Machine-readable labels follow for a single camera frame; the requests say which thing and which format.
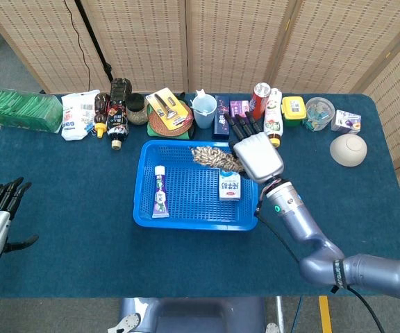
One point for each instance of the round woven brown coaster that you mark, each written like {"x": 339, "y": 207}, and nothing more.
{"x": 158, "y": 123}

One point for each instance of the green container yellow lid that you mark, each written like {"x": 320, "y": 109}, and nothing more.
{"x": 293, "y": 111}

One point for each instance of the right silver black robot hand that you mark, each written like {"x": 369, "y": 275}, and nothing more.
{"x": 259, "y": 156}

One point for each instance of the dark blue slim box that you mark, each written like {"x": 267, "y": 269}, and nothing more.
{"x": 220, "y": 125}

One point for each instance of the light blue plastic cup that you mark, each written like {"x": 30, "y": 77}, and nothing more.
{"x": 203, "y": 119}

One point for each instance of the green tea box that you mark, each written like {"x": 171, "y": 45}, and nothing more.
{"x": 19, "y": 109}

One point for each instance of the grey robot torso base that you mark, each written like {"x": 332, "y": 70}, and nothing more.
{"x": 193, "y": 315}

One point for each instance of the white plastic powder bag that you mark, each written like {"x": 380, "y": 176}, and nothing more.
{"x": 76, "y": 118}

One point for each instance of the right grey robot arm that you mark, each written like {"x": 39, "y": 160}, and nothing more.
{"x": 325, "y": 249}

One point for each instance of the teal felt table cover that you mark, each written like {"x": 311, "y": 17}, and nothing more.
{"x": 82, "y": 208}

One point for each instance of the metal table leg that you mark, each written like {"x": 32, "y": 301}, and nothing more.
{"x": 280, "y": 314}

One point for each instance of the white yellow-capped drink bottle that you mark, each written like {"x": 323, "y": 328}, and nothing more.
{"x": 274, "y": 111}

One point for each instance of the beige bowl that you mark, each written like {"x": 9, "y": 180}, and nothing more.
{"x": 347, "y": 151}

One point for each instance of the green white toothbrush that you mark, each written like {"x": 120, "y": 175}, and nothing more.
{"x": 200, "y": 111}

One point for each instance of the purple small box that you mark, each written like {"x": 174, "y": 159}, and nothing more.
{"x": 239, "y": 107}

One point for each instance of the white purple toothpaste tube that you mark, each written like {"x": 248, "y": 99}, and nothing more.
{"x": 160, "y": 194}

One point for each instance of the yellow carded razor package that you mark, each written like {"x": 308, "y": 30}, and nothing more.
{"x": 168, "y": 107}

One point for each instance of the blue plastic perforated basket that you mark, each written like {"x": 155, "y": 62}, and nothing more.
{"x": 189, "y": 204}

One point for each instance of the clear tub of clips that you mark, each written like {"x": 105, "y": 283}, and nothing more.
{"x": 319, "y": 114}

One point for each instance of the red drink can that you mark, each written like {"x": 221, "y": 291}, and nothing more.
{"x": 259, "y": 100}

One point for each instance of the small brown yellow-capped bottle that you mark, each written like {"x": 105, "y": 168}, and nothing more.
{"x": 100, "y": 111}

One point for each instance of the black stand pole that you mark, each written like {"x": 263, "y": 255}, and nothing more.
{"x": 96, "y": 41}

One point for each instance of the large dark sauce bottle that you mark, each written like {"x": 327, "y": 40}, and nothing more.
{"x": 118, "y": 114}

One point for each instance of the white blue milk carton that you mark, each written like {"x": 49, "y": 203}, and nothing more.
{"x": 230, "y": 187}

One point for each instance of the glass jar black lid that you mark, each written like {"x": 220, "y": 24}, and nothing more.
{"x": 137, "y": 111}

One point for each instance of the white purple printed box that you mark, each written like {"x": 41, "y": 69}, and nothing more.
{"x": 346, "y": 121}

